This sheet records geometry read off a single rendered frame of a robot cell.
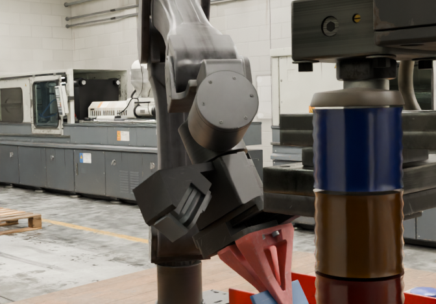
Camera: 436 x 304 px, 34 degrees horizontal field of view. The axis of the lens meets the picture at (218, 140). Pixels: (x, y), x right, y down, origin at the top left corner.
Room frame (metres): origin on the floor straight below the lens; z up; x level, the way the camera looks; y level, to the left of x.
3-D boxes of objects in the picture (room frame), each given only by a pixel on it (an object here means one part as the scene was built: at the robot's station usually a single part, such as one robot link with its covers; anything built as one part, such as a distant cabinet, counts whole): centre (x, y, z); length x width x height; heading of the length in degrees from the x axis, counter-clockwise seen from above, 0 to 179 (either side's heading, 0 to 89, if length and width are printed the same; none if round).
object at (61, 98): (9.30, 1.98, 1.27); 0.23 x 0.18 x 0.38; 133
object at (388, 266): (0.30, -0.06, 1.14); 0.04 x 0.04 x 0.03
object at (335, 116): (0.30, -0.06, 1.17); 0.04 x 0.04 x 0.03
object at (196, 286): (0.98, 0.06, 0.94); 0.20 x 0.07 x 0.08; 137
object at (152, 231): (0.97, 0.05, 1.00); 0.09 x 0.06 x 0.06; 101
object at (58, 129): (9.66, 2.32, 1.21); 0.86 x 0.10 x 0.79; 43
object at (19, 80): (10.69, 2.59, 1.24); 2.95 x 0.98 x 0.90; 43
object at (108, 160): (9.77, 1.72, 0.49); 5.51 x 1.02 x 0.97; 43
